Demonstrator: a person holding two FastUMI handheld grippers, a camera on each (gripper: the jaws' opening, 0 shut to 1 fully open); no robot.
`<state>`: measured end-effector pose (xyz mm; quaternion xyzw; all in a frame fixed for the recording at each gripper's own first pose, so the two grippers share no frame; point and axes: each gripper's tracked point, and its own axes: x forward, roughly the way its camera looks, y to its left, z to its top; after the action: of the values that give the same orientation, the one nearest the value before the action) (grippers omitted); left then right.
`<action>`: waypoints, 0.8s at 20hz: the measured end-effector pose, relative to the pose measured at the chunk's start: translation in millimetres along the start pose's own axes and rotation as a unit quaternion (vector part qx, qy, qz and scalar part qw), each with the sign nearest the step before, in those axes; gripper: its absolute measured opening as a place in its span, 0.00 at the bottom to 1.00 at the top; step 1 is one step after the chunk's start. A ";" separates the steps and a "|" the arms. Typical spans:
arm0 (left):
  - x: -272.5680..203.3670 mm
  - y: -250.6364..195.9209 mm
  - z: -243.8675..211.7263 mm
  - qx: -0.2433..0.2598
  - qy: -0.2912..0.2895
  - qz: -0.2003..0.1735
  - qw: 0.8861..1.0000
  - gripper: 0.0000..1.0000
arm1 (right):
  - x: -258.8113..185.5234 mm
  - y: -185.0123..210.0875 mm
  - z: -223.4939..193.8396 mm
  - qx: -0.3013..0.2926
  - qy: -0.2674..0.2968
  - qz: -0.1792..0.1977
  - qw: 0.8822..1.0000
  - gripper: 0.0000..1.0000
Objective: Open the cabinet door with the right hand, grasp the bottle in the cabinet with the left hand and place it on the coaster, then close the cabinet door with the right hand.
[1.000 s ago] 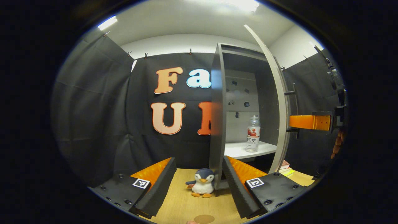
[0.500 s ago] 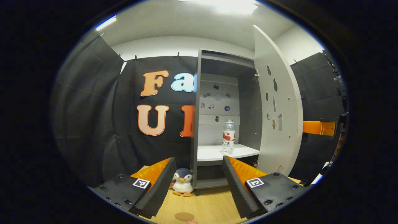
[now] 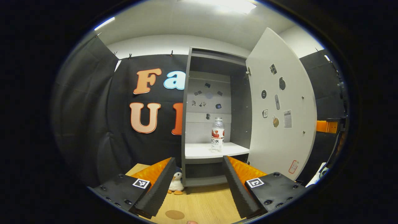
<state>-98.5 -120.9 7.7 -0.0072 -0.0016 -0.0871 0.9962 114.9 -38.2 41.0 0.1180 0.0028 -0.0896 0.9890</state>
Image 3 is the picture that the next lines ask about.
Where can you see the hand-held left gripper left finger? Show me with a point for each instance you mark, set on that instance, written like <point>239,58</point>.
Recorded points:
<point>161,189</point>

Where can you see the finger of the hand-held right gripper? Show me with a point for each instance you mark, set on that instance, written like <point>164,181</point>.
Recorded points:
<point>326,127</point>

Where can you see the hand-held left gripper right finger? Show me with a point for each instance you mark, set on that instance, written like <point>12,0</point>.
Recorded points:
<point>236,193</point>

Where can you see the brown round coaster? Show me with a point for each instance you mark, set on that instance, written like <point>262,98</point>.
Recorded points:
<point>174,214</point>

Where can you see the white cabinet door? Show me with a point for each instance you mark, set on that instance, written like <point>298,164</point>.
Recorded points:
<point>279,146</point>

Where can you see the clear bottle with red label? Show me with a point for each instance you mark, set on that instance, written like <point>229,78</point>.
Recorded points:
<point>217,137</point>

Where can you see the white cabinet shelf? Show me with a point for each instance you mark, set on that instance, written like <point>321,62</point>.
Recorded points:
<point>199,151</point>

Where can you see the metal door hinge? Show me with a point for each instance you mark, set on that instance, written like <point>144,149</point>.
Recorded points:
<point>248,73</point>

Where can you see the penguin plush toy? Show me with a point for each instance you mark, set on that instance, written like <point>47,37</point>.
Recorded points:
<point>176,185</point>

